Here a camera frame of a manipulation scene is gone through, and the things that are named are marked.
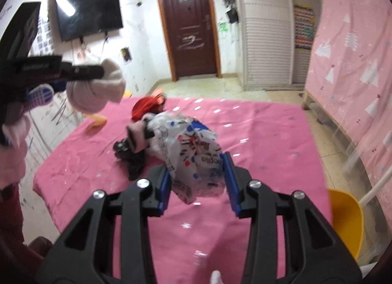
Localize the white printed plastic bag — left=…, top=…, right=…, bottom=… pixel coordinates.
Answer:
left=150, top=112, right=226, bottom=204

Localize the pile of trash and clothes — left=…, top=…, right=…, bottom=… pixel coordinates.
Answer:
left=113, top=90, right=166, bottom=180

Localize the left hand white glove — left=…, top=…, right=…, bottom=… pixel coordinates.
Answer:
left=0, top=59, right=127, bottom=181

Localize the right hand white glove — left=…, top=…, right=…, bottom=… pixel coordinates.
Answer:
left=209, top=270, right=223, bottom=284

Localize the yellow plastic bin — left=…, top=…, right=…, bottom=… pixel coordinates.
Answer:
left=328, top=189, right=365, bottom=260

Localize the white metal chair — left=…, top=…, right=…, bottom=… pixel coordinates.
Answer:
left=359, top=166, right=392, bottom=207

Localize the pink star tablecloth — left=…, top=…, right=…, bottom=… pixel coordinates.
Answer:
left=33, top=98, right=331, bottom=283

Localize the dark brown door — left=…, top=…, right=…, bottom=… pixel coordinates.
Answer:
left=158, top=0, right=221, bottom=81

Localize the pink bed curtain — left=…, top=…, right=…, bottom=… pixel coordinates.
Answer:
left=305, top=0, right=391, bottom=185

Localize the white louvered wardrobe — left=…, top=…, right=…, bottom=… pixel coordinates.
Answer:
left=236, top=0, right=321, bottom=90

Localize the black wall television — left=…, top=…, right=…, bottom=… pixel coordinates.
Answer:
left=55, top=0, right=123, bottom=42

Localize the colourful wall poster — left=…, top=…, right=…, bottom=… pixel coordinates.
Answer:
left=294, top=3, right=315, bottom=51

